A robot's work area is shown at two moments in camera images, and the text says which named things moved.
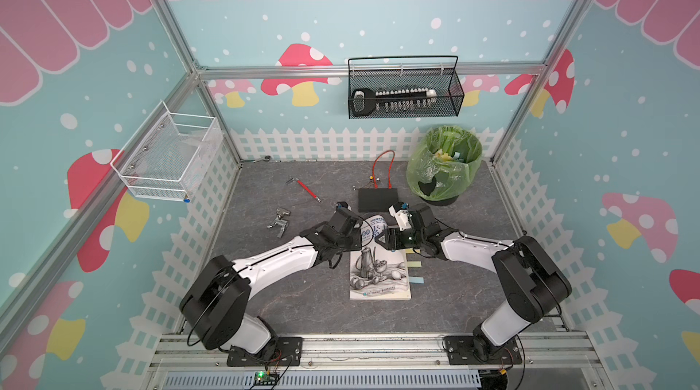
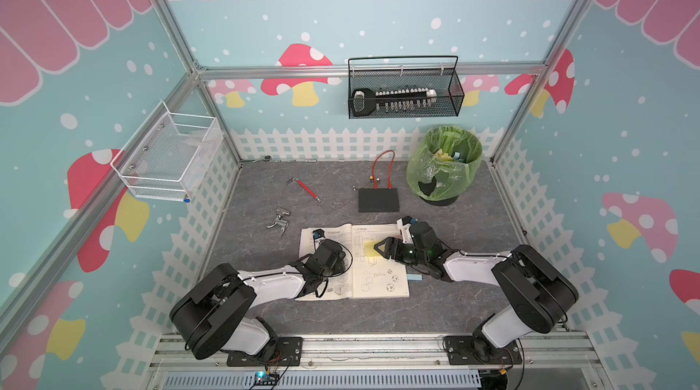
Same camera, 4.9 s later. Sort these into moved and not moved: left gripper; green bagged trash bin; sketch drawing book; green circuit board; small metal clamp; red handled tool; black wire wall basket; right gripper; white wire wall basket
Moved: sketch drawing book; left gripper; right gripper
Not moved: green circuit board; green bagged trash bin; small metal clamp; black wire wall basket; white wire wall basket; red handled tool
